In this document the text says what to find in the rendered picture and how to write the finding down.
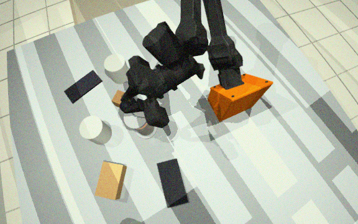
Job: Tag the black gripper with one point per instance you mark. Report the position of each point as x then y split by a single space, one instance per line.
155 115

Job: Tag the glass french press with black knob plunger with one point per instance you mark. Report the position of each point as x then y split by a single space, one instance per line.
136 121

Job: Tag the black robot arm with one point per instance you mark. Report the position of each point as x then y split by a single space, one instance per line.
177 51

